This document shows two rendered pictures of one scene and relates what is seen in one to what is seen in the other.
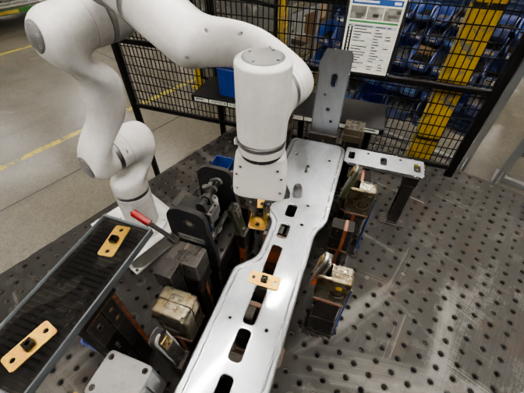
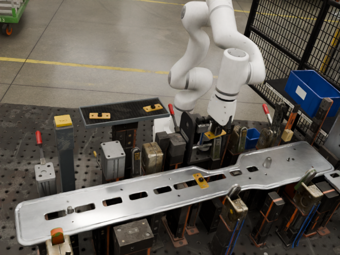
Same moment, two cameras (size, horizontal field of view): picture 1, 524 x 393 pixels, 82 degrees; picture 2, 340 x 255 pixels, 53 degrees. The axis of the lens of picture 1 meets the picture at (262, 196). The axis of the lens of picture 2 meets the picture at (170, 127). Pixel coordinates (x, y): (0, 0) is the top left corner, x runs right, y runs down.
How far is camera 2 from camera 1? 0.79 m
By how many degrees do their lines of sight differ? 33
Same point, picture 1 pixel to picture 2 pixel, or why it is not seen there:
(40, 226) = not seen: hidden behind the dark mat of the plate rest
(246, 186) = (211, 109)
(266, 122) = (224, 78)
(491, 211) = not seen: outside the picture
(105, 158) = (179, 77)
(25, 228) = not seen: hidden behind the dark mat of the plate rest
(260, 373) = (159, 204)
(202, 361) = (142, 181)
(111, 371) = (113, 145)
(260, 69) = (228, 55)
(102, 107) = (192, 52)
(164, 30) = (215, 29)
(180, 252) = (174, 136)
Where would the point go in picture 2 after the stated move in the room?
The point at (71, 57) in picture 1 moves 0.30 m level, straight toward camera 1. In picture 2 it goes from (190, 25) to (171, 51)
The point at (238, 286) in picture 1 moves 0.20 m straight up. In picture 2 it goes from (186, 173) to (194, 136)
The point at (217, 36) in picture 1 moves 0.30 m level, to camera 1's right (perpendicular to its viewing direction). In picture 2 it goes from (234, 39) to (311, 77)
